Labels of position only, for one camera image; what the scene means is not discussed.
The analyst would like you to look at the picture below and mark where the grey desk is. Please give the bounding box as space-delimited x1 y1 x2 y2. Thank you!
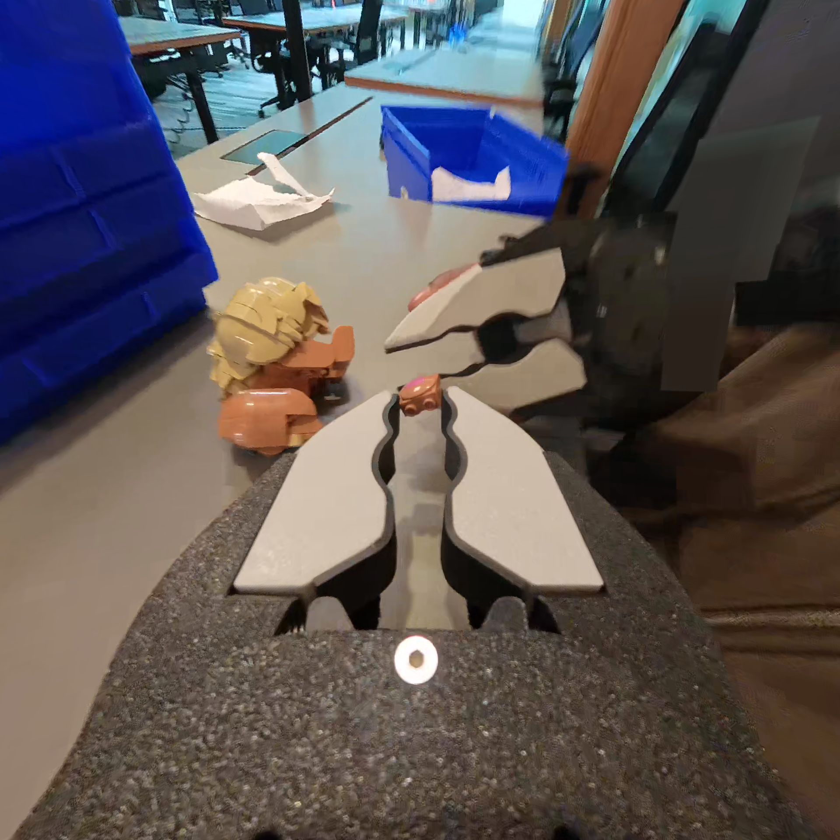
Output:
0 86 631 840

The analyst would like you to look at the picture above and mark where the small orange brick assembly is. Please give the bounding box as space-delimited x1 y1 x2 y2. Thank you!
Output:
398 373 445 418

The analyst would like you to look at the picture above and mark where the small blue storage bin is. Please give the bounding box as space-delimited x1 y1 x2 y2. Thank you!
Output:
381 105 572 219

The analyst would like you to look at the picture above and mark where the wooden pillar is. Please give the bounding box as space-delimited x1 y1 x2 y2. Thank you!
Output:
565 0 690 185

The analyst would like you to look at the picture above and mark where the torn white paper bag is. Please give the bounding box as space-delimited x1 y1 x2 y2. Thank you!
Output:
193 153 337 235

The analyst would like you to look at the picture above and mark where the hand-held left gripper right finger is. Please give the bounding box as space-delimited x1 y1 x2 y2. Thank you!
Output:
439 386 606 595

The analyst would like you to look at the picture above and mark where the tan brown brick toy figure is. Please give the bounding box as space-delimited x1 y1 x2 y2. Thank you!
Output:
208 276 358 458

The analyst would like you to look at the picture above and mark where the long wooden table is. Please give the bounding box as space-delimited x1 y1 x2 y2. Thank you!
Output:
344 46 546 109
217 0 410 112

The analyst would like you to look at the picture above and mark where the black office chair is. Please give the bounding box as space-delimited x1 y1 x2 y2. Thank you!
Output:
598 0 775 224

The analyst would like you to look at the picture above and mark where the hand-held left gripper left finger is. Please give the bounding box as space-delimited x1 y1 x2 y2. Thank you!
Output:
233 390 399 599

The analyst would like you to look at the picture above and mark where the white paper sheet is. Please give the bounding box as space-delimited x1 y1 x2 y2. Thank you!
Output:
431 164 514 206

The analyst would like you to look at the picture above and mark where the person's brown jacket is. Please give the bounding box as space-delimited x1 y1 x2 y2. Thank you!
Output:
598 322 840 840

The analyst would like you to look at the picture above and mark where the person's right hand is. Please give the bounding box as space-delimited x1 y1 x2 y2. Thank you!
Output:
407 266 481 313

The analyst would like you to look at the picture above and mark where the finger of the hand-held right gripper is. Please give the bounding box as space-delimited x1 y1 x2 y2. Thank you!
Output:
447 339 589 418
384 247 569 355

